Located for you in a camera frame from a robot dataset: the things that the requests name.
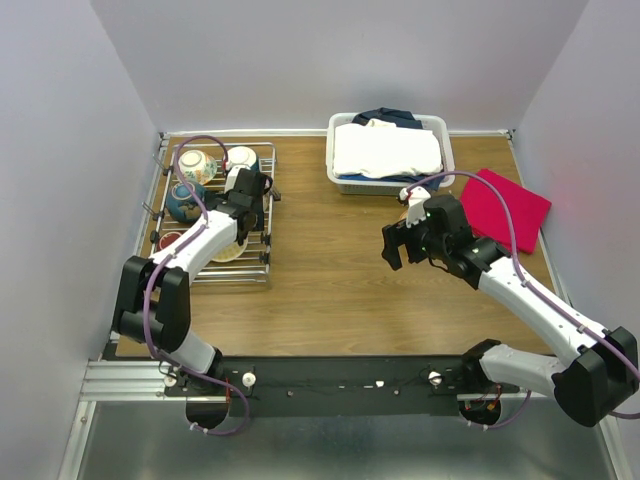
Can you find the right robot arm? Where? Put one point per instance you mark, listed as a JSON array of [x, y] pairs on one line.
[[592, 370]]

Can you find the red glossy bowl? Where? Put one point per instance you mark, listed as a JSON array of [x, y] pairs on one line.
[[168, 241]]

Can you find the white plastic laundry basket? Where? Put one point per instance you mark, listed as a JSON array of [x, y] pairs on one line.
[[390, 152]]

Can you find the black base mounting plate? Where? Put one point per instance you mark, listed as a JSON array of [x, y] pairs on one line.
[[435, 385]]

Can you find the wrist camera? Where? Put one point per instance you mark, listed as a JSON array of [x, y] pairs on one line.
[[414, 199], [231, 176]]

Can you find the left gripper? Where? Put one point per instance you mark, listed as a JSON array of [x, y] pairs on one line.
[[259, 226]]

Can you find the white folded cloth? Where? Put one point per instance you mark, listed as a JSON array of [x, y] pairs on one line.
[[377, 152]]

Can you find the white floral bowl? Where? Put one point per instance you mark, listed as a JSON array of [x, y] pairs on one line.
[[197, 166]]

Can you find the yellow dotted white bowl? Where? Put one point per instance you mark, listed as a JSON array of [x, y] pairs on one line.
[[230, 253]]

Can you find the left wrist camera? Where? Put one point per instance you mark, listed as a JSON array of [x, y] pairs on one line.
[[231, 176]]

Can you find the teal white bowl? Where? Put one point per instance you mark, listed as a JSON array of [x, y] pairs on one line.
[[242, 156]]

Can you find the dark blue cloth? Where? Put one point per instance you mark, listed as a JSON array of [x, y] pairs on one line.
[[382, 116]]

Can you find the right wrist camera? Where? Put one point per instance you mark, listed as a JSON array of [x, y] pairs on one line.
[[414, 199]]

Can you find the metal wire dish rack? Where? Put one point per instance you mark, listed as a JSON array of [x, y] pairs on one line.
[[253, 264]]

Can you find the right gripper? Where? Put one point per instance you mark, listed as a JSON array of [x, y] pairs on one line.
[[396, 234]]

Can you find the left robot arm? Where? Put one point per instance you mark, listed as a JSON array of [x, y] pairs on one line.
[[153, 301]]

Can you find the dark blue floral bowl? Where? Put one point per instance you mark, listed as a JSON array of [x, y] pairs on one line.
[[181, 205]]

